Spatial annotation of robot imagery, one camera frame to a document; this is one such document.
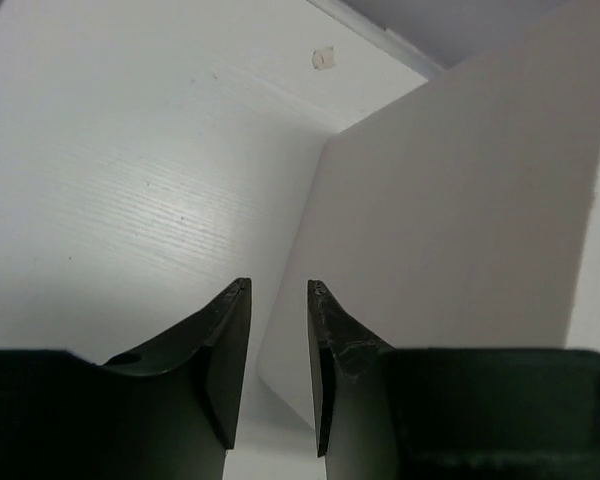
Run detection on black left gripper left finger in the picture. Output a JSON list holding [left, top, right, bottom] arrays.
[[0, 278, 252, 479]]

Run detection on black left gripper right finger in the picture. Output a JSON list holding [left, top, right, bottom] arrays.
[[307, 280, 600, 479]]

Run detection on white drawer cabinet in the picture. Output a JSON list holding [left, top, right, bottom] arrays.
[[257, 1, 600, 422]]

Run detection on beige sticker on table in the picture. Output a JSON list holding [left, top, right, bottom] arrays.
[[311, 46, 336, 71]]

